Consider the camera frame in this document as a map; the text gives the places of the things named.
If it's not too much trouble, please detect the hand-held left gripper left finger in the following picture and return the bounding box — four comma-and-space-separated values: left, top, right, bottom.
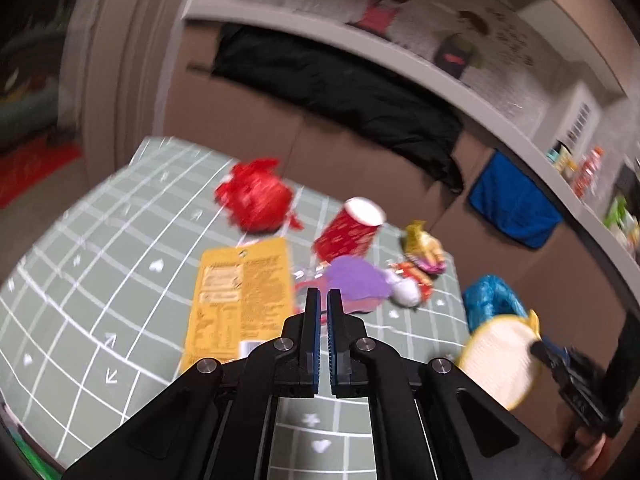
62, 287, 321, 480

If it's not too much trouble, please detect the green packet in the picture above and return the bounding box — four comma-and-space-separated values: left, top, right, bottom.
604, 194, 630, 232

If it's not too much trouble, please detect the cartoon wall poster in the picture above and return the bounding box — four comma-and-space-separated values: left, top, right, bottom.
285, 0, 556, 136

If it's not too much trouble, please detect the yellow flat snack packet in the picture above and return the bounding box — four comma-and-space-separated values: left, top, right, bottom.
180, 238, 296, 372

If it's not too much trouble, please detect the orange plastic bottle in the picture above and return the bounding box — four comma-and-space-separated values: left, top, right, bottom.
574, 146, 602, 198

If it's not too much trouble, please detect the purple and pink sponge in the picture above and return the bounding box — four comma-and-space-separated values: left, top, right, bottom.
295, 255, 393, 314

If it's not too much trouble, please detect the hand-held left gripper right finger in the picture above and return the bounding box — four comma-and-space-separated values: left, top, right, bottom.
327, 288, 591, 480

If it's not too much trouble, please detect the yellow-brown bottle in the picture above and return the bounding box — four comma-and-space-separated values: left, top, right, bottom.
555, 146, 577, 177

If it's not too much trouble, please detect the bin with blue liner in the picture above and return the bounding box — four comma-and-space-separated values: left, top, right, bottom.
461, 274, 527, 337

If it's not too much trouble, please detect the brown cabinet front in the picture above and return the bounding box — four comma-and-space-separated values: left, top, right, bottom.
164, 19, 640, 463

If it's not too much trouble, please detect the green gridded table mat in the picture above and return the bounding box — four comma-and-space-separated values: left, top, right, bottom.
0, 135, 472, 480

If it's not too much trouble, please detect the person's right hand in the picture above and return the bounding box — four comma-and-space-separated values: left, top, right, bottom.
570, 425, 618, 473

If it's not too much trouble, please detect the yellow crumpled snack wrapper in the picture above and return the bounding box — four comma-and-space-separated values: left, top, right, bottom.
401, 221, 447, 275

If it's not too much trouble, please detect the red paper cup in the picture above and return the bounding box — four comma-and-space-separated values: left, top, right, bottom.
313, 197, 388, 265

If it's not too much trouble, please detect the white countertop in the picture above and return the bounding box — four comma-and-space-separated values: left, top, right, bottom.
181, 0, 640, 311

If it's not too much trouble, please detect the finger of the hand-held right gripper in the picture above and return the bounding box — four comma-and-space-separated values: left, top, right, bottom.
530, 337, 566, 376

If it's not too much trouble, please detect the red crumpled plastic bag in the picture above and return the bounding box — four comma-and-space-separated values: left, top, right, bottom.
214, 158, 304, 234

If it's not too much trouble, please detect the red floor mat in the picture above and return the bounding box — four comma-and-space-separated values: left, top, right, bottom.
0, 142, 83, 208

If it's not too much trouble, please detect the blue towel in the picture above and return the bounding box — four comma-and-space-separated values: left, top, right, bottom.
468, 150, 565, 250

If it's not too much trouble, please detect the white disc with yellow rim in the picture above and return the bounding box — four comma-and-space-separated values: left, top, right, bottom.
459, 310, 544, 412

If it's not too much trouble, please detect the red and orange candy wrapper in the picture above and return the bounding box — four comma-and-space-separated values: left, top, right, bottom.
387, 260, 436, 302

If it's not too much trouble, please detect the black cloth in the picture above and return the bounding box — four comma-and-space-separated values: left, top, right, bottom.
212, 24, 465, 194

